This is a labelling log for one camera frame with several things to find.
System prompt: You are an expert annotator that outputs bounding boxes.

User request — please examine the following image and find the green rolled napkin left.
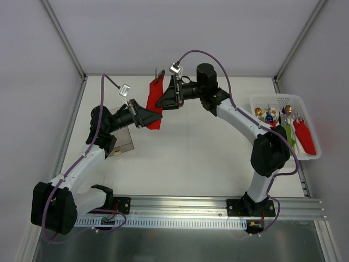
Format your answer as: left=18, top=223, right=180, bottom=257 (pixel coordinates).
left=257, top=114, right=268, bottom=123

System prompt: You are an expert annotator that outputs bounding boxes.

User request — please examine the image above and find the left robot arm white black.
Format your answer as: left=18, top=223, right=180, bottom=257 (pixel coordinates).
left=31, top=99, right=163, bottom=235

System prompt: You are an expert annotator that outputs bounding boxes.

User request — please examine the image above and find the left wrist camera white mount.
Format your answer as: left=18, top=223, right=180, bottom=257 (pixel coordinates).
left=118, top=84, right=130, bottom=105

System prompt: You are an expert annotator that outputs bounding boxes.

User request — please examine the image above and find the right aluminium frame post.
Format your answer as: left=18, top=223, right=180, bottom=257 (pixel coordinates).
left=274, top=0, right=328, bottom=83

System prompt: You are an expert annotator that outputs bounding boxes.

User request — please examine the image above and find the white slotted cable duct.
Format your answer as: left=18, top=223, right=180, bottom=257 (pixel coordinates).
left=75, top=216, right=247, bottom=230

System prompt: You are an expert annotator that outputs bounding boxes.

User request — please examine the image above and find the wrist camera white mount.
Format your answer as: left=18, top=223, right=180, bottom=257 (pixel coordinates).
left=118, top=84, right=130, bottom=105
left=169, top=61, right=183, bottom=78

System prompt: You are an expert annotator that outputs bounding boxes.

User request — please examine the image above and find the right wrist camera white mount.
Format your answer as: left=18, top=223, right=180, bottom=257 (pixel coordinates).
left=169, top=61, right=183, bottom=78

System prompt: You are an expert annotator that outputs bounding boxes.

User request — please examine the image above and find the red rolled napkin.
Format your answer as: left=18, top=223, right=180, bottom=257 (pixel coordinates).
left=293, top=120, right=316, bottom=156
left=266, top=121, right=278, bottom=127

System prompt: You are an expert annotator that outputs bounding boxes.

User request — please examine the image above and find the copper spoon in basket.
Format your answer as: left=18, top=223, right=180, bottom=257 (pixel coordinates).
left=284, top=105, right=292, bottom=118

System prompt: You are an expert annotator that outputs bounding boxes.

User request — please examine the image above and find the green rolled napkin middle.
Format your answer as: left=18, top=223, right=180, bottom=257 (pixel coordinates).
left=281, top=118, right=296, bottom=149

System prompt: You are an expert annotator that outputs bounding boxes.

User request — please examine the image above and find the aluminium frame post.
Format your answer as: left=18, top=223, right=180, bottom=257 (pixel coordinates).
left=40, top=0, right=87, bottom=80
left=274, top=0, right=328, bottom=83

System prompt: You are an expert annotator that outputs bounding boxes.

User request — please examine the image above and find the green rolled napkin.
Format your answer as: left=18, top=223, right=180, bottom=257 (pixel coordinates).
left=281, top=118, right=296, bottom=149
left=257, top=114, right=268, bottom=123

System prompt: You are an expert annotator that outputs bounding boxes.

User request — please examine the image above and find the red paper napkin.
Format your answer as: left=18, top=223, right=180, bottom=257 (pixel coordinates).
left=146, top=76, right=164, bottom=116

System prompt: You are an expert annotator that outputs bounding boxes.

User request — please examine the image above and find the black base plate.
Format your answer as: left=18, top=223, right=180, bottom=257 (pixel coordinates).
left=112, top=196, right=131, bottom=215
left=226, top=198, right=276, bottom=218

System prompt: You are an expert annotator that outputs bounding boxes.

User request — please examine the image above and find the white plastic basket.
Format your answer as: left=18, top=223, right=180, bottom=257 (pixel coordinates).
left=250, top=93, right=321, bottom=160

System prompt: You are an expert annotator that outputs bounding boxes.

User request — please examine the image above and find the red rolled napkin right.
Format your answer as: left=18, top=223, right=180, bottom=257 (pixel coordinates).
left=293, top=120, right=316, bottom=156

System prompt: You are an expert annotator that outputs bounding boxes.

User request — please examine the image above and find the red rolled napkin left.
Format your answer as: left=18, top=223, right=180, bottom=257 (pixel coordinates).
left=266, top=121, right=278, bottom=127

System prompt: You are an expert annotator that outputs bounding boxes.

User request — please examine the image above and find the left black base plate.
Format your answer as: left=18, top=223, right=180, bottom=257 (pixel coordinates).
left=112, top=196, right=131, bottom=215

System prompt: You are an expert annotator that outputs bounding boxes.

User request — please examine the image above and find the white rolled napkin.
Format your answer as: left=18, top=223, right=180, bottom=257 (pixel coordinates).
left=291, top=126, right=309, bottom=156

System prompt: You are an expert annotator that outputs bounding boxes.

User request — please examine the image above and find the clear acrylic utensil box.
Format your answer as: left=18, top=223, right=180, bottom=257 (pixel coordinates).
left=105, top=104, right=134, bottom=157

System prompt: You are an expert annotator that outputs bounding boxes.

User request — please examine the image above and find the silver spoon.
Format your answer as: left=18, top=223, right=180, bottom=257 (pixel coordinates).
left=156, top=69, right=165, bottom=82

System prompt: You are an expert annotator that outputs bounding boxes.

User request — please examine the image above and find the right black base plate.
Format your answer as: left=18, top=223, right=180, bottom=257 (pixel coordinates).
left=226, top=198, right=276, bottom=218

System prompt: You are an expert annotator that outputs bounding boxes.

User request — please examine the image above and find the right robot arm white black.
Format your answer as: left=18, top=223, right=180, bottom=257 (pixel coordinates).
left=155, top=62, right=290, bottom=217

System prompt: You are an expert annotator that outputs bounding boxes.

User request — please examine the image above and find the left aluminium frame post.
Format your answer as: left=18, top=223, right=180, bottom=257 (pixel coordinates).
left=40, top=0, right=87, bottom=80

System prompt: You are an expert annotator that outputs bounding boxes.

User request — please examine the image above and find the aluminium rail front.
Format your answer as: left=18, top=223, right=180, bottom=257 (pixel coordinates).
left=73, top=193, right=327, bottom=221

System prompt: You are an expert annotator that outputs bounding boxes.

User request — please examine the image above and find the gold spoon in basket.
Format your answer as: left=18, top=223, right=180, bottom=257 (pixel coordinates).
left=255, top=108, right=264, bottom=116

